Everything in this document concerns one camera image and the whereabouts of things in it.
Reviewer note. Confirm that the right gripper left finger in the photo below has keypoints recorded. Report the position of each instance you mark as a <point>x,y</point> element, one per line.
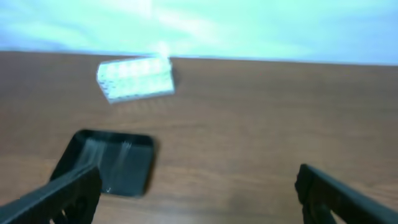
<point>62,202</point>

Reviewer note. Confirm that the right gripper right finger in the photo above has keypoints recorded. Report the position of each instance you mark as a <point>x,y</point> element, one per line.
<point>335,205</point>

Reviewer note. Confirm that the black tray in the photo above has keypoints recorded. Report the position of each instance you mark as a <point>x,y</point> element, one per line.
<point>133,180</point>

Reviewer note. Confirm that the white test tube rack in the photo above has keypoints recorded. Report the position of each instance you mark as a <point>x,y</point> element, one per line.
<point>136,77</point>

